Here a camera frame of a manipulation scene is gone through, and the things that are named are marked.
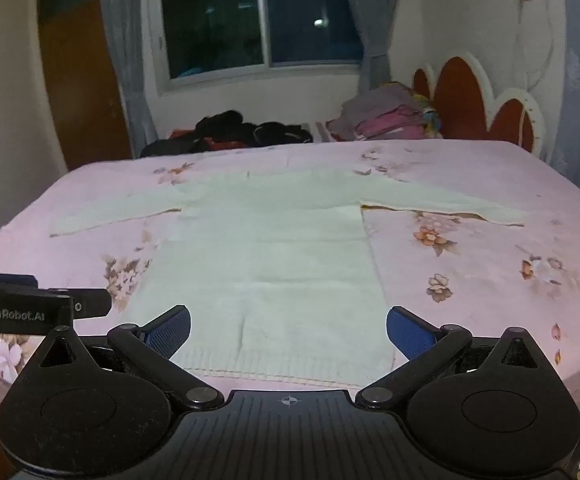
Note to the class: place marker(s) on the brown wooden door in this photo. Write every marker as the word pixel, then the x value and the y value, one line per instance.
pixel 80 80

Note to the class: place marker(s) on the white knit sweater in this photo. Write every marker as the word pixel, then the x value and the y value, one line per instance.
pixel 270 240

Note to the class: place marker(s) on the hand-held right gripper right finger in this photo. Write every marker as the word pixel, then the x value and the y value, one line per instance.
pixel 409 332

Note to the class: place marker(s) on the red cloth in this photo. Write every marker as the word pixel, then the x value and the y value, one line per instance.
pixel 220 145

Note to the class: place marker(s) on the grey blue curtain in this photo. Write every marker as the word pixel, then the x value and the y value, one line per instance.
pixel 125 60
pixel 379 25

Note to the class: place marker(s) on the stack of folded clothes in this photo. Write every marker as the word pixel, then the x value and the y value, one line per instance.
pixel 384 115

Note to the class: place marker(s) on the pink floral bed sheet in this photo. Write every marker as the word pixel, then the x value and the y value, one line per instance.
pixel 469 280

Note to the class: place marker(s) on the red and white headboard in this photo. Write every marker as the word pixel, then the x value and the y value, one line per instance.
pixel 462 100

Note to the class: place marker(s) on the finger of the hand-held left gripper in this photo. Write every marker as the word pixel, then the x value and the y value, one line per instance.
pixel 92 305

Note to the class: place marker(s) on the sliding glass window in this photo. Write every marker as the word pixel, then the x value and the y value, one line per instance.
pixel 210 25

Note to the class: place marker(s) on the pile of black clothes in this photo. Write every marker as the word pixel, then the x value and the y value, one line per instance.
pixel 240 130

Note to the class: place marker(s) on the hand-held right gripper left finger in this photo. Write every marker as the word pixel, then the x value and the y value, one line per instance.
pixel 170 332

